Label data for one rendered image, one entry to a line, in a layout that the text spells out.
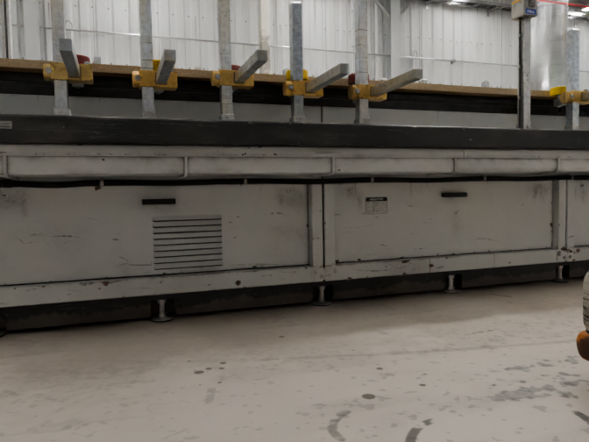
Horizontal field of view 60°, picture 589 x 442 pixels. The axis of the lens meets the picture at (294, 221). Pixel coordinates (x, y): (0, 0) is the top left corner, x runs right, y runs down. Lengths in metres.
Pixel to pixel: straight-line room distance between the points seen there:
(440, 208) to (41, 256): 1.61
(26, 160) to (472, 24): 10.73
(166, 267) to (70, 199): 0.41
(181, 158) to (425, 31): 9.61
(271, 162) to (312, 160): 0.15
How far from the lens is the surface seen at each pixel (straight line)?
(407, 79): 1.71
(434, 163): 2.07
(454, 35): 11.45
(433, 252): 2.35
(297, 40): 1.86
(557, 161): 2.46
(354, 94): 1.89
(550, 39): 6.96
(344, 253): 2.14
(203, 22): 9.46
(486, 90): 2.43
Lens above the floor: 0.46
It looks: 3 degrees down
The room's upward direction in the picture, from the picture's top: 1 degrees counter-clockwise
